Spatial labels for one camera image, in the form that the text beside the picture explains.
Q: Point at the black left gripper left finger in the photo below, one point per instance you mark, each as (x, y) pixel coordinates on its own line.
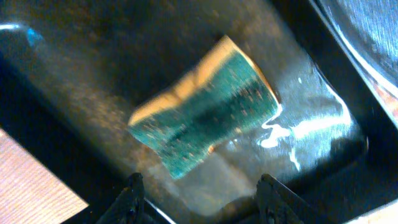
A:
(128, 207)

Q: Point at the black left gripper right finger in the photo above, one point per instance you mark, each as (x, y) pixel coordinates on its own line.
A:
(279, 205)

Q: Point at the orange green sponge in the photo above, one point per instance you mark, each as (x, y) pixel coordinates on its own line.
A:
(223, 95)

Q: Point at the rectangular black tray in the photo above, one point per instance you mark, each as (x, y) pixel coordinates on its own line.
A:
(73, 73)

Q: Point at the round black tray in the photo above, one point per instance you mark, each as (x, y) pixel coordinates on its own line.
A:
(367, 31)

